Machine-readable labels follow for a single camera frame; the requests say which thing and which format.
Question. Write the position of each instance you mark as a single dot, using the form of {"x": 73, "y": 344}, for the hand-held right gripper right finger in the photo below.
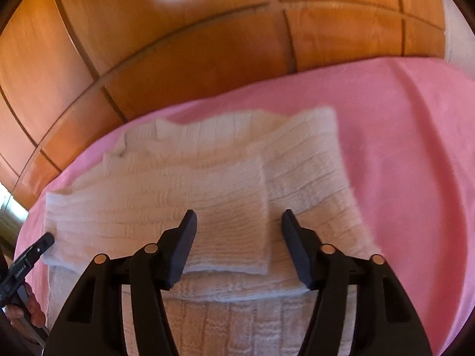
{"x": 297, "y": 244}

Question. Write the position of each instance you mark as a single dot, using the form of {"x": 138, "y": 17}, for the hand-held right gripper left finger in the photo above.
{"x": 182, "y": 244}

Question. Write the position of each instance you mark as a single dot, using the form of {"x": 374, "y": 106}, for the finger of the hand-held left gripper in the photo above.
{"x": 40, "y": 246}

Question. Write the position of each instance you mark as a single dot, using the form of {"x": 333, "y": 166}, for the white knit sweater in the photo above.
{"x": 185, "y": 185}

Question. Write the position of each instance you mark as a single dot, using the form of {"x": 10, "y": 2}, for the person's left hand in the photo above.
{"x": 31, "y": 306}

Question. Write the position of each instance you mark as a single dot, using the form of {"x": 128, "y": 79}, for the pink blanket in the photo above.
{"x": 400, "y": 163}

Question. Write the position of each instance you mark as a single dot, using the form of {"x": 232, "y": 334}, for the wooden panelled wardrobe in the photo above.
{"x": 185, "y": 44}

